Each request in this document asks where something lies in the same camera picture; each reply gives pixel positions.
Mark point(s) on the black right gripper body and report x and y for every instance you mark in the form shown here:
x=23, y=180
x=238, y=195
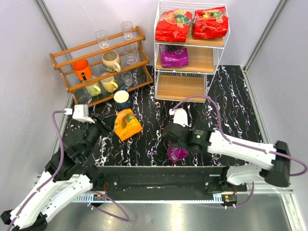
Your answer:
x=172, y=141

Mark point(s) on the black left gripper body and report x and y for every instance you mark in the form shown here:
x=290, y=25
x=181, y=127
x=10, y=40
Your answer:
x=100, y=123

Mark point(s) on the purple candy bag front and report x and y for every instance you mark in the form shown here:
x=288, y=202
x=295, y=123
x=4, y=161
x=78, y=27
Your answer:
x=176, y=154

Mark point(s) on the purple candy bag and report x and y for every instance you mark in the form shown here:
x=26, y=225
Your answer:
x=176, y=154
x=173, y=56

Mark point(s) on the orange candy bag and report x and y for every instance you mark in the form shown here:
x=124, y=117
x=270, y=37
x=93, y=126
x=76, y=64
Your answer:
x=126, y=124

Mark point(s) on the purple candy bag back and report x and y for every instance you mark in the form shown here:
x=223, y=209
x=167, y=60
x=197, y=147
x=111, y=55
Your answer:
x=173, y=56

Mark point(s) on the red candy bag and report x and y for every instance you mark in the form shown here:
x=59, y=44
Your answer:
x=210, y=23
x=173, y=26

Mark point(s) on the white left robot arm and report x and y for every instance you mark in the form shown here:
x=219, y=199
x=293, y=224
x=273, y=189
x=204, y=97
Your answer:
x=65, y=177

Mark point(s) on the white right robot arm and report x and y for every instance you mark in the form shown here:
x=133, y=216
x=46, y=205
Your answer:
x=267, y=162

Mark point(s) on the clear glass bottom shelf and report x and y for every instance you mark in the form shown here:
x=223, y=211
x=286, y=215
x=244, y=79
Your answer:
x=127, y=78

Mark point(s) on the clear glass shelf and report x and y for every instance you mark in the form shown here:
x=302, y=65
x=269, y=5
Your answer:
x=127, y=78
x=130, y=53

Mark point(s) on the clear glass middle shelf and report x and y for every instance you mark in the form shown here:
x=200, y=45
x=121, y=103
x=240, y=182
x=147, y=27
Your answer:
x=130, y=53

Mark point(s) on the pale green mug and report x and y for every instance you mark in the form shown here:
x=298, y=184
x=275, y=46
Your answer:
x=93, y=89

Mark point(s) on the blue mug white inside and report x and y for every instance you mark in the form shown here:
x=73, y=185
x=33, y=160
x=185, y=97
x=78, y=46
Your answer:
x=122, y=100

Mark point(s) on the yellow mug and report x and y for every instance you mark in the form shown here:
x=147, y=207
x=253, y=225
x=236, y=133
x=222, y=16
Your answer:
x=109, y=84

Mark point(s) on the orange mug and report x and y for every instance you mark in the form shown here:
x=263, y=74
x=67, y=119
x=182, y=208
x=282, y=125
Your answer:
x=82, y=69

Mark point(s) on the wooden cup rack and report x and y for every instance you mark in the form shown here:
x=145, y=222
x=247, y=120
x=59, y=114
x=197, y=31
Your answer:
x=63, y=62

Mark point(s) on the beige round mug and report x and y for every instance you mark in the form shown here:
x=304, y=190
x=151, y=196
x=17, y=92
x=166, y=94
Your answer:
x=111, y=61

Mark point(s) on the clear glass top left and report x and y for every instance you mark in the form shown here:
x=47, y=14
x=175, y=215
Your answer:
x=102, y=38

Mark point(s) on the clear glass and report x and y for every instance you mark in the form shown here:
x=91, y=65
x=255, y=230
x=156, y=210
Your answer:
x=127, y=30
x=102, y=38

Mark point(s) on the clear glass top right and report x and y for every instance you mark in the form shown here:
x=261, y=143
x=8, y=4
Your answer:
x=127, y=30

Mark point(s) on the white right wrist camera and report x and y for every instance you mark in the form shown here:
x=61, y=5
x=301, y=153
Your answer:
x=179, y=116

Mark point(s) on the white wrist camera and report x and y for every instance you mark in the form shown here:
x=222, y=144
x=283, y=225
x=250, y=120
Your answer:
x=80, y=113
x=179, y=116

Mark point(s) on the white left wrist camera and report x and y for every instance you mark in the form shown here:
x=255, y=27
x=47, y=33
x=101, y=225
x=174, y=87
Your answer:
x=80, y=113

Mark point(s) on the white wire wooden shelf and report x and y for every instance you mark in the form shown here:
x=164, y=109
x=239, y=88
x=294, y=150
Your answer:
x=188, y=82

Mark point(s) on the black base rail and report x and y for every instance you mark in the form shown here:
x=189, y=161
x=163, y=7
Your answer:
x=206, y=179

